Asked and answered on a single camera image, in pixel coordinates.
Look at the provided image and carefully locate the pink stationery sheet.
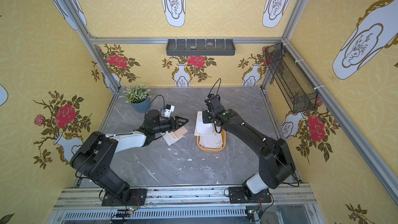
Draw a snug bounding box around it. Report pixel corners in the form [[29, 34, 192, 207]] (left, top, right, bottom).
[[170, 127, 188, 139]]

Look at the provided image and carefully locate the white yellow-flowered stationery sheet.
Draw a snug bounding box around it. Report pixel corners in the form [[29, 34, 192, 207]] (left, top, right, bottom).
[[163, 132, 183, 146]]

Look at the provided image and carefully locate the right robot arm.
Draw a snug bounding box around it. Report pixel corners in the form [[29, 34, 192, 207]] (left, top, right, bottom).
[[203, 94, 296, 197]]

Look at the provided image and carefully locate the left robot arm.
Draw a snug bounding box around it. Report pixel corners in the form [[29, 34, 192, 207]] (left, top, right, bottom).
[[70, 110, 189, 204]]

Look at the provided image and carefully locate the yellow plastic storage box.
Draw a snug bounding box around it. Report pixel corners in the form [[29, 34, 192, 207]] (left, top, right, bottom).
[[197, 130, 226, 153]]

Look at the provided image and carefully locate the stationery paper stack in box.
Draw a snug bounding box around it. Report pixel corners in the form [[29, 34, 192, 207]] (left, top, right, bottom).
[[199, 133, 223, 149]]

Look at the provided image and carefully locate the blue plant pot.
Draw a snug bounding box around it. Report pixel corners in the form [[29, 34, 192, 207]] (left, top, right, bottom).
[[131, 97, 151, 113]]

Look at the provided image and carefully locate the green artificial plant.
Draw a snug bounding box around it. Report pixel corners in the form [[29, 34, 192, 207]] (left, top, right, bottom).
[[123, 84, 150, 104]]

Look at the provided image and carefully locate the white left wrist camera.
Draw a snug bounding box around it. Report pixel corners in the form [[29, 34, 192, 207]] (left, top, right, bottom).
[[161, 104, 175, 118]]

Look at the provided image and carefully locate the black left camera cable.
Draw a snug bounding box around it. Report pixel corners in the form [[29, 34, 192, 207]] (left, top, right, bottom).
[[149, 94, 166, 113]]

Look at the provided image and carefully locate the black camera cable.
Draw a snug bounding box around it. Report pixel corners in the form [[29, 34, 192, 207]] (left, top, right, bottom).
[[208, 78, 222, 97], [149, 94, 166, 113]]

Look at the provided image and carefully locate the black right camera cable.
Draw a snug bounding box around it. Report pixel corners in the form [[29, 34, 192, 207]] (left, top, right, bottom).
[[208, 78, 222, 97]]

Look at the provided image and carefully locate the grey wall shelf tray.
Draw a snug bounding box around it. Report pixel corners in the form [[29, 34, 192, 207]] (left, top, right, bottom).
[[166, 38, 236, 57]]

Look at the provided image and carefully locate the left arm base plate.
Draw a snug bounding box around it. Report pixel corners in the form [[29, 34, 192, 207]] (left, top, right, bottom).
[[102, 188, 147, 206]]

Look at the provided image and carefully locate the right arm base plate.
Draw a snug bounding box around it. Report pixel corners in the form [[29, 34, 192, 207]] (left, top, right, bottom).
[[228, 187, 272, 204]]

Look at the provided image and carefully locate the black wire mesh basket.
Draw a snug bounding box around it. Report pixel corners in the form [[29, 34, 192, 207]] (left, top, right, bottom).
[[266, 43, 318, 114]]

